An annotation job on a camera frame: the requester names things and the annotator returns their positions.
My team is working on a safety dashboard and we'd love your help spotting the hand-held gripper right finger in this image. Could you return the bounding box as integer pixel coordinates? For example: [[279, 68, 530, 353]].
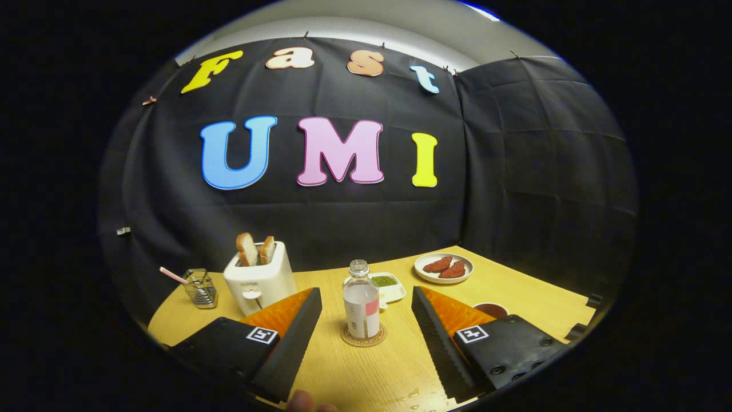
[[411, 286, 567, 403]]

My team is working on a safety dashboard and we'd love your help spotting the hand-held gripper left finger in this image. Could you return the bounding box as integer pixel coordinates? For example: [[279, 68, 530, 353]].
[[170, 287, 323, 404]]

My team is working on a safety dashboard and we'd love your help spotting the round cork coaster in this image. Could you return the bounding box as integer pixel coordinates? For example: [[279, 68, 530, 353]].
[[341, 323, 388, 348]]

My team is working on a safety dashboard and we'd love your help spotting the beige cup with wooden handle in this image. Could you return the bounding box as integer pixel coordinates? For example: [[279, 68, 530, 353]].
[[472, 302, 510, 320]]

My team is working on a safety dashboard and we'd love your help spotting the clear plastic juice bottle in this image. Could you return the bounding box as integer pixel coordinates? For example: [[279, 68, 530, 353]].
[[343, 259, 381, 339]]

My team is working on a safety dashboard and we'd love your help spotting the wooden table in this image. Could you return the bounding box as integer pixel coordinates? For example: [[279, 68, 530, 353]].
[[148, 246, 596, 412]]

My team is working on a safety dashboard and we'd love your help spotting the white divided dish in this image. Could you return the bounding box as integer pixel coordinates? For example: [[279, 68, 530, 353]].
[[344, 272, 407, 310]]

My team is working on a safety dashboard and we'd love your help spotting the white toaster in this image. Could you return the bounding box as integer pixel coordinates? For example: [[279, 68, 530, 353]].
[[223, 241, 298, 316]]

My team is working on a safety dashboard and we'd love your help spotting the white round plate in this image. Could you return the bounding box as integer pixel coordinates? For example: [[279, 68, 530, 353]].
[[414, 253, 475, 285]]

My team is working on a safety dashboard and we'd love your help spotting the black backdrop cloth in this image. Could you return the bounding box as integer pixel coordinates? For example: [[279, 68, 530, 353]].
[[97, 37, 638, 338]]

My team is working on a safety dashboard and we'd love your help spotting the wire mesh holder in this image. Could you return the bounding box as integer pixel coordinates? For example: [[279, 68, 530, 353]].
[[183, 268, 218, 310]]

